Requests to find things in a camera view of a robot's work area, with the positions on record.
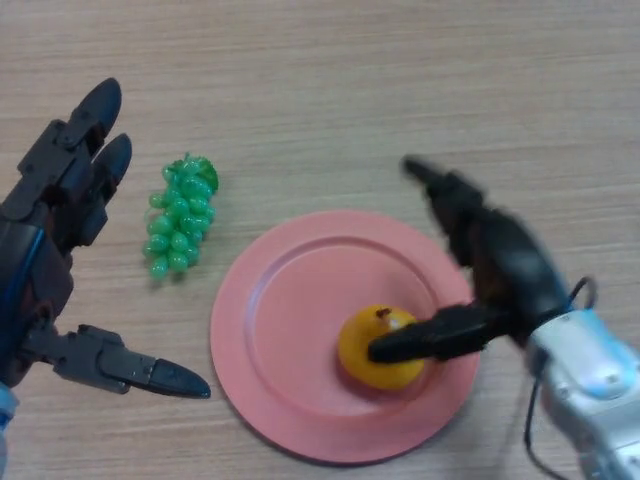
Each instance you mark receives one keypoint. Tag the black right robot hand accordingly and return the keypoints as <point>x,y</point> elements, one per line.
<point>510,265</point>

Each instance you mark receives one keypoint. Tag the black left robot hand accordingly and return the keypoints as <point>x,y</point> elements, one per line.
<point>30,265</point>

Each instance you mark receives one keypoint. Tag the yellow pear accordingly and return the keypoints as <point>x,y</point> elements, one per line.
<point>385,377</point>

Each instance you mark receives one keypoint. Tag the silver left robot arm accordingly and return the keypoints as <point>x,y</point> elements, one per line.
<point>5,415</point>

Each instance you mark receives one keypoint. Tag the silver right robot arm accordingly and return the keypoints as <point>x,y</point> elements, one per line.
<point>585,360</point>

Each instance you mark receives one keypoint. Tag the pink round plate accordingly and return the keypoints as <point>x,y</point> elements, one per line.
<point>290,340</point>

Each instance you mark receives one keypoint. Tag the green grape bunch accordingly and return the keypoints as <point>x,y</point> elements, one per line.
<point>177,222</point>

